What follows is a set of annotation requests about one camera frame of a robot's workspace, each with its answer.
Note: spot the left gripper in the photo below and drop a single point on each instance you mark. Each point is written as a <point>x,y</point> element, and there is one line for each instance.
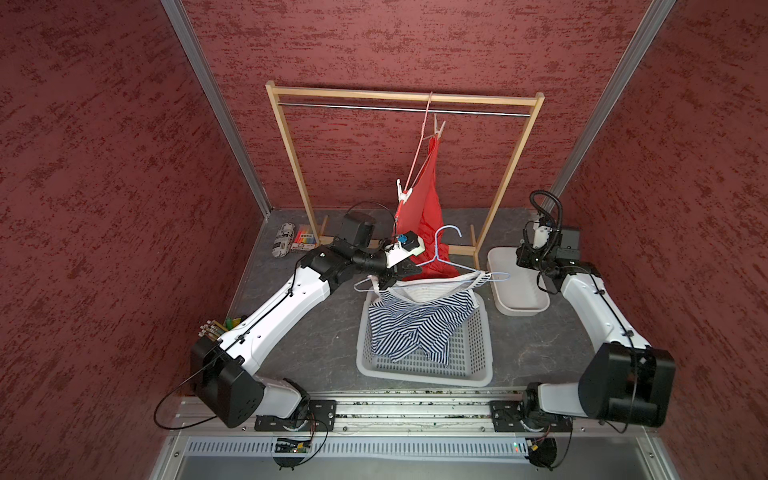
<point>396,272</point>

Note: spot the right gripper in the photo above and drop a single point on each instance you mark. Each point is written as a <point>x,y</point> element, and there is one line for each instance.
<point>522,257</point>

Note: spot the blue white striped tank top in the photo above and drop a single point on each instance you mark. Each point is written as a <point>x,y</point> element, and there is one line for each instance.
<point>422,315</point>

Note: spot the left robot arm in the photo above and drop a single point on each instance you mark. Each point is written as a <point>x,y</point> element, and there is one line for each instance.
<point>224,371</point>

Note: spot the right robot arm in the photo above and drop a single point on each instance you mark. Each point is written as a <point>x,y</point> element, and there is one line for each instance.
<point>627,381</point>

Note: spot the red tank top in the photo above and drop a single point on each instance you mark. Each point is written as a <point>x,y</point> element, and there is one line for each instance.
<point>422,212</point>

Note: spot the white plastic tub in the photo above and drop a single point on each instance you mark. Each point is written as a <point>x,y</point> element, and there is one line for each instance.
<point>514,288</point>

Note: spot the white clothespin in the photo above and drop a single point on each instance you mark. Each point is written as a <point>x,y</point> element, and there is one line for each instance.
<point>403,192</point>

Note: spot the white perforated laundry basket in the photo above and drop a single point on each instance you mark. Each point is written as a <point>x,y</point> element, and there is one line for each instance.
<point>469,364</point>

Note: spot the colourful marker box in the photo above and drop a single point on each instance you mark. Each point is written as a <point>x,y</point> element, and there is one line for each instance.
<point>304,239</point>

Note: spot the wooden clothes rack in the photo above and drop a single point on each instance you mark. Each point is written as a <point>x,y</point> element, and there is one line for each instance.
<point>533,105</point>

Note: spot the wooden clothespin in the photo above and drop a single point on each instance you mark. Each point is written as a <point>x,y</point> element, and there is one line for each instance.
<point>438,127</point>

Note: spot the yellow pencil cup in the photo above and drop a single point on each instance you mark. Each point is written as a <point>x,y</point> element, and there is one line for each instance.
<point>214,329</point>

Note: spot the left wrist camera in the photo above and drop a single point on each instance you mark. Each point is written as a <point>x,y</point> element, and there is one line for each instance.
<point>402,248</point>

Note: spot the pink wire hanger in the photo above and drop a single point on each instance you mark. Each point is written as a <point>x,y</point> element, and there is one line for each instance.
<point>410,175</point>

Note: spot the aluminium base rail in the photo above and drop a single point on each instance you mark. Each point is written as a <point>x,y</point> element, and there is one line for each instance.
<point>424,434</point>

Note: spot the aluminium corner post right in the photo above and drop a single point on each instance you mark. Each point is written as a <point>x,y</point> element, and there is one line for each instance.
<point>643,37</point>

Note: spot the aluminium corner post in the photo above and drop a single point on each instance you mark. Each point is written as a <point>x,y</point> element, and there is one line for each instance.
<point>643,37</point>
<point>190,43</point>

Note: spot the aluminium corner post left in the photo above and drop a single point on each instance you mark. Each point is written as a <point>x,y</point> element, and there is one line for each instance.
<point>190,43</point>

